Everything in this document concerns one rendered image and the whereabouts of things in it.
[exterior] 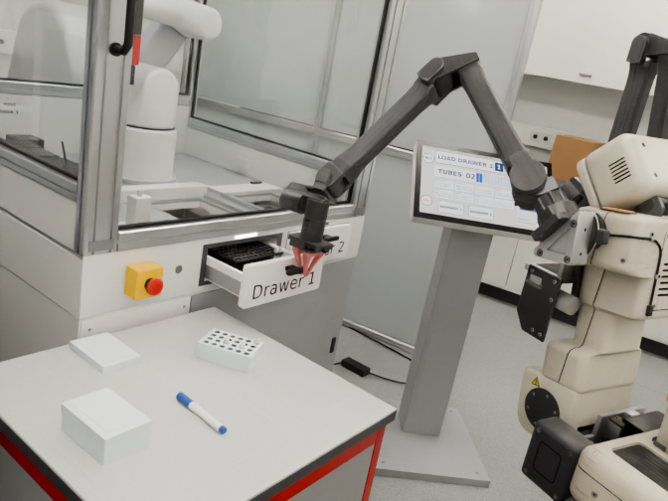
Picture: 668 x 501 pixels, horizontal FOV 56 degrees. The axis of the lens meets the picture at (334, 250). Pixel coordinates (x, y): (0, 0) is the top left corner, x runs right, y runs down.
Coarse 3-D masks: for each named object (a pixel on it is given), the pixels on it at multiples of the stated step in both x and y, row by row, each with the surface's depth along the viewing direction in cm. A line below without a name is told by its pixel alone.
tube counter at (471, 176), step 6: (468, 174) 224; (474, 174) 224; (480, 174) 224; (486, 174) 225; (468, 180) 223; (474, 180) 223; (480, 180) 224; (486, 180) 224; (492, 180) 224; (498, 180) 225; (504, 180) 225; (504, 186) 224; (510, 186) 225
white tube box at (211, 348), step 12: (204, 336) 137; (216, 336) 138; (228, 336) 140; (240, 336) 141; (204, 348) 134; (216, 348) 134; (228, 348) 135; (252, 348) 136; (216, 360) 134; (228, 360) 134; (240, 360) 133; (252, 360) 134
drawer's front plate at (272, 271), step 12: (252, 264) 148; (264, 264) 151; (276, 264) 154; (288, 264) 158; (252, 276) 149; (264, 276) 152; (276, 276) 156; (288, 276) 160; (300, 276) 164; (252, 288) 150; (264, 288) 154; (276, 288) 158; (288, 288) 161; (300, 288) 166; (312, 288) 170; (240, 300) 150; (252, 300) 152; (264, 300) 155
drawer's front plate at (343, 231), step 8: (344, 224) 200; (296, 232) 182; (328, 232) 192; (336, 232) 196; (344, 232) 199; (288, 240) 180; (344, 240) 201; (288, 248) 181; (336, 248) 199; (344, 248) 202; (328, 256) 197; (336, 256) 200
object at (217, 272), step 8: (208, 256) 158; (280, 256) 175; (208, 264) 158; (216, 264) 156; (224, 264) 155; (208, 272) 158; (216, 272) 156; (224, 272) 155; (232, 272) 153; (240, 272) 151; (216, 280) 157; (224, 280) 155; (232, 280) 153; (240, 280) 152; (224, 288) 156; (232, 288) 153; (240, 288) 152
